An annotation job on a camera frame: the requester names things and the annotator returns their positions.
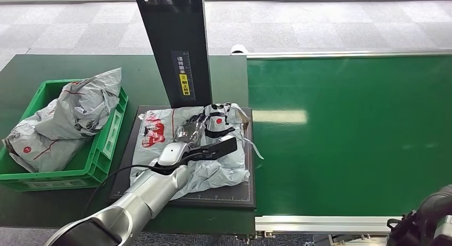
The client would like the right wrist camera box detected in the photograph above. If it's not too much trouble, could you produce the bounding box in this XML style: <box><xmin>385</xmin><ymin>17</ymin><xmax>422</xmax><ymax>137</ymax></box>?
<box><xmin>433</xmin><ymin>215</ymin><xmax>452</xmax><ymax>243</ymax></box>

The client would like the black weighing scale platform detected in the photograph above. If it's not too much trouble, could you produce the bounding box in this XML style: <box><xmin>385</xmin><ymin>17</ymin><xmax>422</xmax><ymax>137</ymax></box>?
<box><xmin>110</xmin><ymin>105</ymin><xmax>256</xmax><ymax>209</ymax></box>

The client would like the metal conveyor underframe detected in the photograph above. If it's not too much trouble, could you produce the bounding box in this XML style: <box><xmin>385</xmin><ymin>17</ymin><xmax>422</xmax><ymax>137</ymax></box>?
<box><xmin>256</xmin><ymin>233</ymin><xmax>389</xmax><ymax>246</ymax></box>

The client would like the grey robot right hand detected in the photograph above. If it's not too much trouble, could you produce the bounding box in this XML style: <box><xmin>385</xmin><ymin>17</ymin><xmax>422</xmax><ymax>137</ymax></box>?
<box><xmin>417</xmin><ymin>184</ymin><xmax>452</xmax><ymax>224</ymax></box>

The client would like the aluminium conveyor rail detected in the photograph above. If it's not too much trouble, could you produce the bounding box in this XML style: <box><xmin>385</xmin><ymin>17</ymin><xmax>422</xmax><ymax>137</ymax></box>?
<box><xmin>231</xmin><ymin>48</ymin><xmax>452</xmax><ymax>60</ymax></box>
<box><xmin>255</xmin><ymin>216</ymin><xmax>403</xmax><ymax>234</ymax></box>

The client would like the green conveyor belt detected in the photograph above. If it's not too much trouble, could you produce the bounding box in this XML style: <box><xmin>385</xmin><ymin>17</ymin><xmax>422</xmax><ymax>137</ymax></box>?
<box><xmin>246</xmin><ymin>55</ymin><xmax>452</xmax><ymax>217</ymax></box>

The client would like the crumpled grey courier bag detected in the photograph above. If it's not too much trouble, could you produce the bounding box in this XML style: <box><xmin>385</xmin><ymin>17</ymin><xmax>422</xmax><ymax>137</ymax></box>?
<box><xmin>34</xmin><ymin>68</ymin><xmax>122</xmax><ymax>141</ymax></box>

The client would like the green plastic basket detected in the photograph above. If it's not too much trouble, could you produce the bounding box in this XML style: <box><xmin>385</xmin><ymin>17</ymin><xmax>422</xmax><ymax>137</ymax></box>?
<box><xmin>0</xmin><ymin>79</ymin><xmax>129</xmax><ymax>193</ymax></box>

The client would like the white courier bag red print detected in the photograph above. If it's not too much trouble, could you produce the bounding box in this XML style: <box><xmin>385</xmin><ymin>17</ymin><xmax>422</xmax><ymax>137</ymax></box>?
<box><xmin>130</xmin><ymin>103</ymin><xmax>265</xmax><ymax>201</ymax></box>

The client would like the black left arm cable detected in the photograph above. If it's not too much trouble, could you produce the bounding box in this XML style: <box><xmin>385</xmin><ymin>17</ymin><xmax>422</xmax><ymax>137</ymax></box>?
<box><xmin>83</xmin><ymin>163</ymin><xmax>167</xmax><ymax>217</ymax></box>

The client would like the black yellow column label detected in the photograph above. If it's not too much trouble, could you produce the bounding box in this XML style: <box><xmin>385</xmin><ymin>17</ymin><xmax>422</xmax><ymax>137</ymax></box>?
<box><xmin>171</xmin><ymin>51</ymin><xmax>196</xmax><ymax>102</ymax></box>

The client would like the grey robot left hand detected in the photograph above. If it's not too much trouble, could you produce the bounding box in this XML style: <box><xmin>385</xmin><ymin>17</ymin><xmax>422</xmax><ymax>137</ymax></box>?
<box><xmin>174</xmin><ymin>113</ymin><xmax>208</xmax><ymax>150</ymax></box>

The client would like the black scale column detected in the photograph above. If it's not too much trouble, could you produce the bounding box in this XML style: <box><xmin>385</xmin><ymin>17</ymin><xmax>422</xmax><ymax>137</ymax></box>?
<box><xmin>133</xmin><ymin>0</ymin><xmax>213</xmax><ymax>109</ymax></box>

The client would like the grey courier bag red dot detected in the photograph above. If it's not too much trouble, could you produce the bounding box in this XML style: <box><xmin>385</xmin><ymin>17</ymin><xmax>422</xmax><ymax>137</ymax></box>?
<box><xmin>2</xmin><ymin>99</ymin><xmax>92</xmax><ymax>174</ymax></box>

